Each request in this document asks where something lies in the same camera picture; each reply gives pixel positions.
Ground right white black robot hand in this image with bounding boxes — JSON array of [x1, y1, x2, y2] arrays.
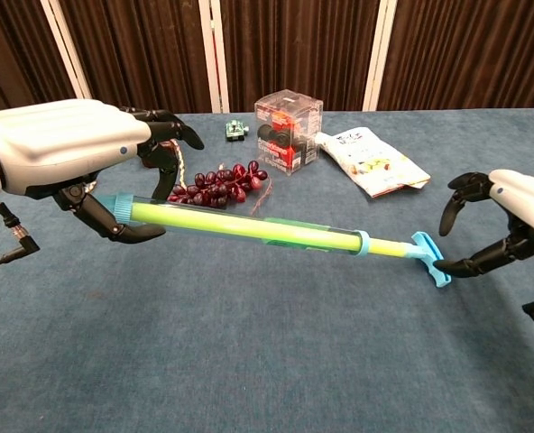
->
[[433, 169, 534, 279]]

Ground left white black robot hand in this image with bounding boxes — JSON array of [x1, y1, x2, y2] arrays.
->
[[0, 97, 205, 244]]

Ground yellow-blue plastic toy syringe plunger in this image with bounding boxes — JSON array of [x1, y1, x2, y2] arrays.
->
[[368, 230, 453, 289]]

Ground green plastic water squirter tube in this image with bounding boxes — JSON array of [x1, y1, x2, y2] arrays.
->
[[97, 192, 371, 259]]

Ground dark juice bottle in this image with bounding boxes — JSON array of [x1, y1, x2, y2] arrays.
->
[[136, 138, 179, 170]]

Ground dark brown screen panel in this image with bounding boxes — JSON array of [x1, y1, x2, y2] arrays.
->
[[57, 0, 223, 117], [0, 0, 97, 123], [374, 0, 534, 112], [212, 0, 385, 114]]

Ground white snack pouch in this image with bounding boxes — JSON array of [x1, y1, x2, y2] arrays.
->
[[314, 127, 432, 199]]

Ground dark red grape bunch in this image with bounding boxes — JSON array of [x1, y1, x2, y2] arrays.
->
[[166, 160, 270, 209]]

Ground clear plastic toy box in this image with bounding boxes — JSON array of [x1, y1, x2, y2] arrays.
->
[[253, 89, 325, 179]]

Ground blue felt table cover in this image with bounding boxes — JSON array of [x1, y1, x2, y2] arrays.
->
[[0, 106, 534, 433]]

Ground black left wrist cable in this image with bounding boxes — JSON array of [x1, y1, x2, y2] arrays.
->
[[0, 193, 41, 276]]

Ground thin reddish string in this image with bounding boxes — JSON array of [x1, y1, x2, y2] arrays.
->
[[250, 173, 273, 217]]

